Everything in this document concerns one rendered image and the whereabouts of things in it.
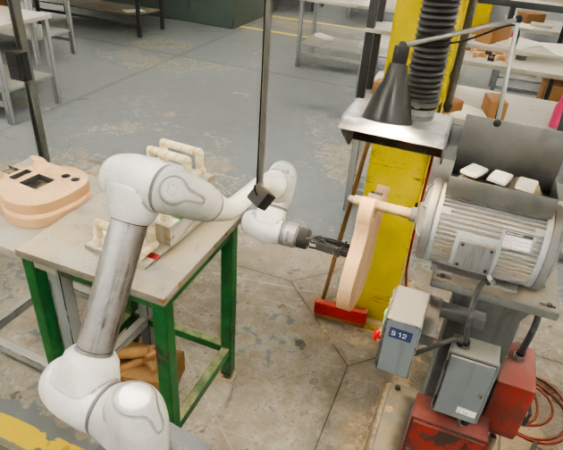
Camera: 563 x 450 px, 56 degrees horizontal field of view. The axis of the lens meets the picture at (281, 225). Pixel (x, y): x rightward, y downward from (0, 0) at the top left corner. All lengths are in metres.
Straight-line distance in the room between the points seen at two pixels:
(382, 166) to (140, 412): 1.67
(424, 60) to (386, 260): 1.51
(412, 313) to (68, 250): 1.22
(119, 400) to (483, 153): 1.20
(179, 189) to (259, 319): 1.84
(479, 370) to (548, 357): 1.60
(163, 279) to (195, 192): 0.60
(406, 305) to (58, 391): 0.96
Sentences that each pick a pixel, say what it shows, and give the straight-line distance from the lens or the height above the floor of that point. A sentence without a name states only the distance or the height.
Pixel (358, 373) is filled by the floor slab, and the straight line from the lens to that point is 2.83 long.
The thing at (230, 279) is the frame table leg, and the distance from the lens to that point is 2.28.
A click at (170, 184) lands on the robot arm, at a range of 1.30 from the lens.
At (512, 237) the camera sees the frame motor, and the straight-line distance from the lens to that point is 1.55.
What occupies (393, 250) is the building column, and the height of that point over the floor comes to 0.52.
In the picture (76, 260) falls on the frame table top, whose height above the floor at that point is 0.93.
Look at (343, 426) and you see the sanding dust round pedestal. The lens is 2.61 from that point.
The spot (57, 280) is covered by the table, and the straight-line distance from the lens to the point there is 2.13.
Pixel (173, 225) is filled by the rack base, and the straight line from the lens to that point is 1.94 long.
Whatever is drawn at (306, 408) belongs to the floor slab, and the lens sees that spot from 2.65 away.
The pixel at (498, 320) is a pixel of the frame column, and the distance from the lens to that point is 1.73.
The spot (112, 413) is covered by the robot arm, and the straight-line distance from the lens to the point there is 1.44.
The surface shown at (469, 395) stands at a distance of 1.81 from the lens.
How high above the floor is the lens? 2.07
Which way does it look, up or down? 33 degrees down
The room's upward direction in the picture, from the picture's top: 4 degrees clockwise
